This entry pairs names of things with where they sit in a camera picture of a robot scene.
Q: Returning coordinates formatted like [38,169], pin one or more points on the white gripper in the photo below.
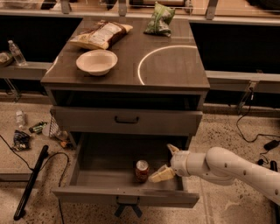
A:
[178,163]

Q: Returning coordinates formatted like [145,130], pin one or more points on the red coke can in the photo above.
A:
[142,171]

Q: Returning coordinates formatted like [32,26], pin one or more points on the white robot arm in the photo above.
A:
[221,167]

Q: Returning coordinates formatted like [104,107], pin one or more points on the open grey middle drawer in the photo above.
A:
[104,172]

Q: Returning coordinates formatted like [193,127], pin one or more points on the grey drawer cabinet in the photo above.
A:
[152,73]

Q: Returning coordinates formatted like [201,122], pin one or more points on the closed grey top drawer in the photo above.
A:
[128,121]

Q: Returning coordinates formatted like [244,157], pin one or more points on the green can on floor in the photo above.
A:
[37,128]

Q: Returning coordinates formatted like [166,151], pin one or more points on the black power adapter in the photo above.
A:
[271,145]

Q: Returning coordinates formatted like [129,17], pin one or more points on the clear item beside cabinet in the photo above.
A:
[53,131]

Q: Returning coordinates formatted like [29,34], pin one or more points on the white bowl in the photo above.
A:
[97,62]

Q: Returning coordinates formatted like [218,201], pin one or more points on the green snack bag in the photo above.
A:
[160,20]

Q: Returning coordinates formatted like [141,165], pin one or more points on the brown white chip bag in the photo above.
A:
[102,35]

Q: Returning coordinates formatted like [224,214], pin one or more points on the dark blue snack bag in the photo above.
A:
[21,140]

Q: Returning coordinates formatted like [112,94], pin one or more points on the small water bottle on floor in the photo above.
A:
[20,119]

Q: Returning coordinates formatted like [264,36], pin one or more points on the black bar on floor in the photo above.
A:
[20,211]

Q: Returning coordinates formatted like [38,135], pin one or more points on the clear water bottle on ledge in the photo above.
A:
[17,54]

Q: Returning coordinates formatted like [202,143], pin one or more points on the object on left ledge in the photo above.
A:
[5,59]

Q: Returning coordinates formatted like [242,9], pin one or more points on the black post right edge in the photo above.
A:
[273,167]

